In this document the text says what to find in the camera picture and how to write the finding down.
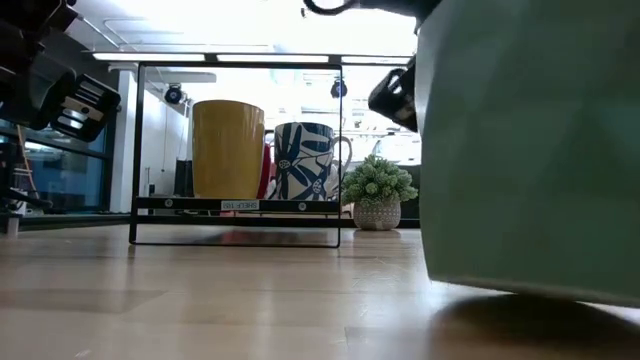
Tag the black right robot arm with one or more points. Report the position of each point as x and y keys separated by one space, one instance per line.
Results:
x=400 y=4

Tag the black ceiling spotlight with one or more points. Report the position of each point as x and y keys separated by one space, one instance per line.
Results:
x=338 y=88
x=173 y=94

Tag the white mug navy leaf print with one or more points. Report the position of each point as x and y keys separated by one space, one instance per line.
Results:
x=305 y=160

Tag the small artificial potted plant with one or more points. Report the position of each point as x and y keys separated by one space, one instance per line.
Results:
x=377 y=185

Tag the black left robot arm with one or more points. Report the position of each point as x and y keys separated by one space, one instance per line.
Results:
x=25 y=25

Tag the wooden shelf black metal frame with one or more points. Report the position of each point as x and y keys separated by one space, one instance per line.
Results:
x=200 y=204

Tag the overhead light bar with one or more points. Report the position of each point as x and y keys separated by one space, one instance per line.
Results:
x=150 y=56

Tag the black aluminium rig frame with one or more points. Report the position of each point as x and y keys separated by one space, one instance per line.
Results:
x=75 y=220

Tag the mint green mug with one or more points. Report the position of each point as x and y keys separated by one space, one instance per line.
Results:
x=525 y=150

